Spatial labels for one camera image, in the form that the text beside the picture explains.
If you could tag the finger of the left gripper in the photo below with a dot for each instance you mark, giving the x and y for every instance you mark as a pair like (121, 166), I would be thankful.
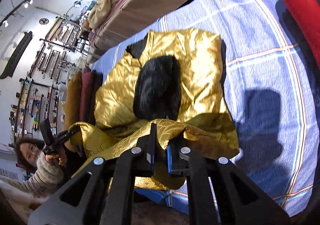
(64, 136)

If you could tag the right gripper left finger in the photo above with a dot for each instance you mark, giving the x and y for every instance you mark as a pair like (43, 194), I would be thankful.
(101, 193)

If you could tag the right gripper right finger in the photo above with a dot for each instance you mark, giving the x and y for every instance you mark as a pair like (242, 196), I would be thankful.
(219, 193)

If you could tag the gold brocade jacket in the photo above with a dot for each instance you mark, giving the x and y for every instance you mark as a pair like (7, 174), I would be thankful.
(171, 79)

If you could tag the person's knit sweater forearm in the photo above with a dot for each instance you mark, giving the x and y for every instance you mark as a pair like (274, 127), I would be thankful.
(24, 197)

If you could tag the person's left hand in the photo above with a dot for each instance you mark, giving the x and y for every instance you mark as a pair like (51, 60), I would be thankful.
(57, 158)

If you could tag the mustard yellow folded garment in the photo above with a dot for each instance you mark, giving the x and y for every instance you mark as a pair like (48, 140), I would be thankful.
(73, 98)

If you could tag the person's head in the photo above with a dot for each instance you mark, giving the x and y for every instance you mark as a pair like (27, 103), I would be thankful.
(27, 151)

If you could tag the maroon folded garment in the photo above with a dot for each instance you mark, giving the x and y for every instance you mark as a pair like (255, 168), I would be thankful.
(86, 94)

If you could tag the blue plaid bed sheet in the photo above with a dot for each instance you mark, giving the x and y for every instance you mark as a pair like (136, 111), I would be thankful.
(270, 91)

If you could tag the beige fleece blanket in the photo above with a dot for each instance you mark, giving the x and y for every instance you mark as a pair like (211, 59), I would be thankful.
(100, 12)

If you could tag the red folded garment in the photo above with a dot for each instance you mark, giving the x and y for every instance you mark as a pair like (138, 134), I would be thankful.
(300, 5)

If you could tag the wall display shelf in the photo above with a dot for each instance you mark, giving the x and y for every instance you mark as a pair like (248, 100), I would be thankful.
(43, 90)

